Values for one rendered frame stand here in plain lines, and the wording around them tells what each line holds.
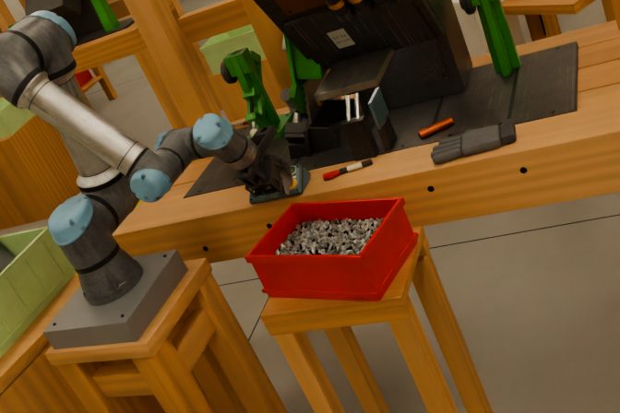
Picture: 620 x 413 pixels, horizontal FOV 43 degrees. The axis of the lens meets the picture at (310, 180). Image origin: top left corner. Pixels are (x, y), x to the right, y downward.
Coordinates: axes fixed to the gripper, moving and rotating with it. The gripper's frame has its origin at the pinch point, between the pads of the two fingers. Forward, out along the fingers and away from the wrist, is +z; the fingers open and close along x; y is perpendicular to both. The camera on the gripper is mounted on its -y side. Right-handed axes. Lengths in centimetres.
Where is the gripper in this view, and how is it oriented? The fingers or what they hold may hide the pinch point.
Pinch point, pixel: (288, 181)
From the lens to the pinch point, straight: 196.5
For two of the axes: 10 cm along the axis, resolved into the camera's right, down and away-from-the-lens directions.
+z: 4.7, 3.8, 7.9
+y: -0.1, 9.0, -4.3
